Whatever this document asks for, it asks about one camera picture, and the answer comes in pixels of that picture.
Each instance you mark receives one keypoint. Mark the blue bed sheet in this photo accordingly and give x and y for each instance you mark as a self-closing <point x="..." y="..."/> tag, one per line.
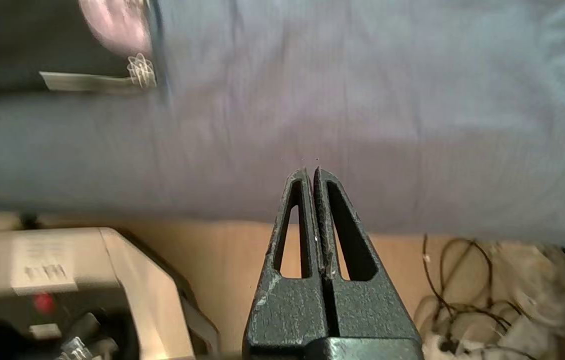
<point x="362" y="100"/>

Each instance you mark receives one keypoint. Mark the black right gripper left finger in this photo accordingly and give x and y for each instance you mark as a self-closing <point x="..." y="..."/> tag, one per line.
<point x="287" y="315"/>

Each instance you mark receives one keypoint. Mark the black t-shirt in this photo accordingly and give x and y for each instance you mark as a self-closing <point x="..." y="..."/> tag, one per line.
<point x="37" y="40"/>

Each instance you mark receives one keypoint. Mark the robot base with red button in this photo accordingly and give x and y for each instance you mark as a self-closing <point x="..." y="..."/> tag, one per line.
<point x="112" y="280"/>

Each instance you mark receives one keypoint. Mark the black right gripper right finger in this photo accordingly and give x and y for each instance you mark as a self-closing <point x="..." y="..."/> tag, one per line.
<point x="367" y="310"/>

